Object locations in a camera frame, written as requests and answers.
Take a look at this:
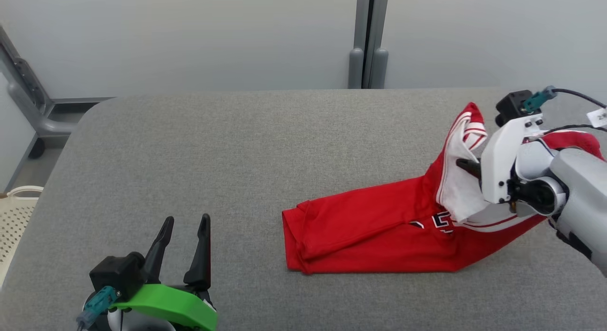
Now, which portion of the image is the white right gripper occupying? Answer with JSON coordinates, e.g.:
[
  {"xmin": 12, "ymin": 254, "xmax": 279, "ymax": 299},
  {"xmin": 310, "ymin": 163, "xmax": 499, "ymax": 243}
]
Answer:
[{"xmin": 456, "ymin": 114, "xmax": 546, "ymax": 205}]

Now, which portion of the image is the grey wheeled stand frame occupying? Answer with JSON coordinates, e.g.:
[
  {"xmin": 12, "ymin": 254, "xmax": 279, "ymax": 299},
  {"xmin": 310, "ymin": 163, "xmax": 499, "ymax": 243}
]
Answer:
[{"xmin": 0, "ymin": 25, "xmax": 117, "ymax": 161}]

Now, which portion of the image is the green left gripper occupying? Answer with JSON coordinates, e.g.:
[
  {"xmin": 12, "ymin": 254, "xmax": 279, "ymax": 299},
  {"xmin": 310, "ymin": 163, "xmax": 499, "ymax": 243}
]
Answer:
[{"xmin": 110, "ymin": 213, "xmax": 219, "ymax": 331}]

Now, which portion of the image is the white cable tag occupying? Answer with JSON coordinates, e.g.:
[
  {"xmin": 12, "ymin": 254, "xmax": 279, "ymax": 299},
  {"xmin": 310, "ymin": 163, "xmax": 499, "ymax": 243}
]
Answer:
[{"xmin": 587, "ymin": 108, "xmax": 607, "ymax": 129}]

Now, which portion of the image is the grey fabric sofa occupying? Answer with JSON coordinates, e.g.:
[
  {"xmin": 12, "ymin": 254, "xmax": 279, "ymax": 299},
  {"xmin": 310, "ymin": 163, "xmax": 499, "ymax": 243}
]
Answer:
[{"xmin": 0, "ymin": 88, "xmax": 607, "ymax": 331}]

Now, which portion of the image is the thin black cable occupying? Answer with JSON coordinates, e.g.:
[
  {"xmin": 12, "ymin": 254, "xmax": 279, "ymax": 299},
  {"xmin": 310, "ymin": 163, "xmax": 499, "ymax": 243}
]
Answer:
[{"xmin": 524, "ymin": 124, "xmax": 593, "ymax": 144}]

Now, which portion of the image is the red basketball jersey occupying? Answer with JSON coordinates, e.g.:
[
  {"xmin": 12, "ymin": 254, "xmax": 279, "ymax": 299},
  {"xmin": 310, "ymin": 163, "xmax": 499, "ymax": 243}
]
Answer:
[{"xmin": 282, "ymin": 102, "xmax": 551, "ymax": 275}]

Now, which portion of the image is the white laundry basket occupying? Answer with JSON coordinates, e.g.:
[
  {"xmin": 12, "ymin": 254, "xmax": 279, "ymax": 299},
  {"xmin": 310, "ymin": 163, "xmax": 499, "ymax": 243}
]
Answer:
[{"xmin": 0, "ymin": 185, "xmax": 44, "ymax": 286}]

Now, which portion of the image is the grey partition post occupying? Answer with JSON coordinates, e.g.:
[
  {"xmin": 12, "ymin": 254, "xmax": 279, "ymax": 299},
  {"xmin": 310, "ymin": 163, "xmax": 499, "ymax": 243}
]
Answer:
[
  {"xmin": 348, "ymin": 0, "xmax": 371, "ymax": 90},
  {"xmin": 363, "ymin": 0, "xmax": 389, "ymax": 90}
]

